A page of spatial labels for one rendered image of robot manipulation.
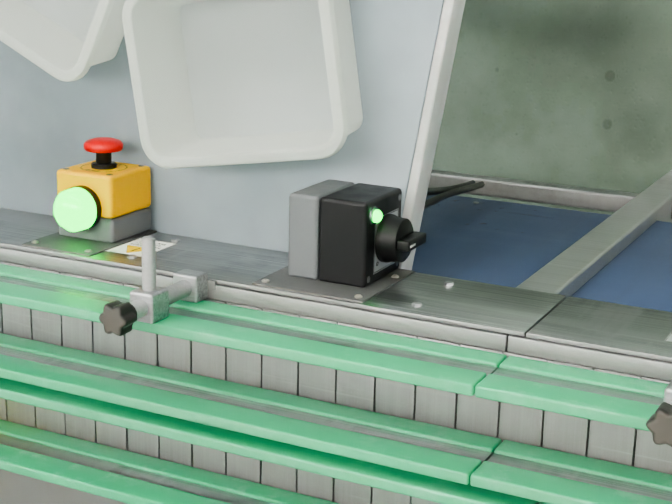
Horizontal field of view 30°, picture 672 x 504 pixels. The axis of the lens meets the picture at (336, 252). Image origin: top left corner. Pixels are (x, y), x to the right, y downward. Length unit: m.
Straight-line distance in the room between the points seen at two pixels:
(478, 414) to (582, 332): 0.11
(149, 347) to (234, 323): 0.14
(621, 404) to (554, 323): 0.14
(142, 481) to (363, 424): 0.23
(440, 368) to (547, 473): 0.12
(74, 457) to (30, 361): 0.11
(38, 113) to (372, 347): 0.53
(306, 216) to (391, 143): 0.11
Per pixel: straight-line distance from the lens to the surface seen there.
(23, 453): 1.27
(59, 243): 1.29
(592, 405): 0.95
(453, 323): 1.06
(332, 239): 1.13
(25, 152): 1.43
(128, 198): 1.29
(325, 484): 1.16
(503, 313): 1.08
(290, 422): 1.08
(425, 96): 1.17
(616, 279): 1.29
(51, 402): 1.19
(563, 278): 1.22
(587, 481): 1.01
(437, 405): 1.08
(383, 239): 1.13
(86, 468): 1.23
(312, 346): 1.04
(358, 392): 1.11
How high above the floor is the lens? 1.82
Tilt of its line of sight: 60 degrees down
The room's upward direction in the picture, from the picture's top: 116 degrees counter-clockwise
